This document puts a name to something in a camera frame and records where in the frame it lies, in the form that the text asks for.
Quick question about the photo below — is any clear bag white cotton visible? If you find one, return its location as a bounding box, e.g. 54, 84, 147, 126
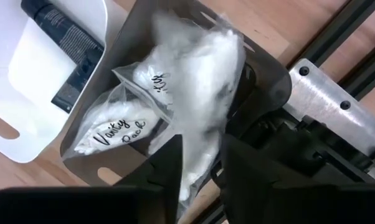
134, 11, 247, 215
112, 60, 176, 125

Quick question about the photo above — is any large white plastic bin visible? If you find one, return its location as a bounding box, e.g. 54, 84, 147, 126
0, 0, 129, 164

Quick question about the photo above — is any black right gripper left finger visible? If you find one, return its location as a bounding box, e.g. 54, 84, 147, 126
114, 133, 184, 224

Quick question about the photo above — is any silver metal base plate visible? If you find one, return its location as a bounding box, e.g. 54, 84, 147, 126
282, 58, 375, 158

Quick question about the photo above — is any dark grey plastic bin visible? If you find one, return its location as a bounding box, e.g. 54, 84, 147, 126
59, 0, 293, 187

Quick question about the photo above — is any clear vanity pack bag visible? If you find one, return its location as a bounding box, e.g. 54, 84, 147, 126
62, 83, 163, 156

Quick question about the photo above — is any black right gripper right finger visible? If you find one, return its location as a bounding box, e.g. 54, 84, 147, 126
220, 133, 331, 224

